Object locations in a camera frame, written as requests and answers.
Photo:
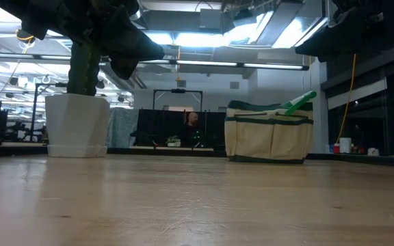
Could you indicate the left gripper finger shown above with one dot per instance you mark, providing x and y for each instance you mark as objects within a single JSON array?
[{"x": 128, "y": 48}]

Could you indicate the cream canvas gardening bag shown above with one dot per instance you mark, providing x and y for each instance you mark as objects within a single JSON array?
[{"x": 269, "y": 140}]

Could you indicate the green plastic spray bottle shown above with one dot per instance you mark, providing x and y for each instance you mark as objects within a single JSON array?
[{"x": 299, "y": 102}]

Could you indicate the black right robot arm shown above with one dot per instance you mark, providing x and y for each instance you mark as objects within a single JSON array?
[{"x": 354, "y": 30}]

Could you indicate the green cactus plant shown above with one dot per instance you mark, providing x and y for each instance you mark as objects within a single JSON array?
[{"x": 82, "y": 71}]

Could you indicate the grey covered object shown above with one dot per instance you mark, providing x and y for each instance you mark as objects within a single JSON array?
[{"x": 123, "y": 126}]

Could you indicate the black partition screen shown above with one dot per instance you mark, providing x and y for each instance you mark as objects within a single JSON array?
[{"x": 156, "y": 126}]

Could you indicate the long ceiling light strip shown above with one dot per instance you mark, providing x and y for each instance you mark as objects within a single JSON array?
[{"x": 210, "y": 63}]

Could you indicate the white plant pot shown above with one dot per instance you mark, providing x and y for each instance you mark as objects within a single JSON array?
[{"x": 77, "y": 126}]

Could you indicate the person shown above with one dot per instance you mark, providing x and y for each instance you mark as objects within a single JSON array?
[{"x": 192, "y": 128}]

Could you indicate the small green potted plant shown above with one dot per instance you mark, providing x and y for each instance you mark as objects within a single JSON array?
[{"x": 173, "y": 140}]

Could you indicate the small red container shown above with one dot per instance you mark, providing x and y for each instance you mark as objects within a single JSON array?
[{"x": 336, "y": 148}]

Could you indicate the white round container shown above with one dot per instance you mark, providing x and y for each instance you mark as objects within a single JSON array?
[{"x": 345, "y": 145}]

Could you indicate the silver ceiling duct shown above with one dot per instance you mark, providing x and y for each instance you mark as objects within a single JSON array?
[{"x": 136, "y": 13}]

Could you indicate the black frame rig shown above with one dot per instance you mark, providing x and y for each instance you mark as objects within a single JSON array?
[{"x": 178, "y": 91}]

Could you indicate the black metal stand frame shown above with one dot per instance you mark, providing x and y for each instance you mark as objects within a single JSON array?
[{"x": 34, "y": 106}]

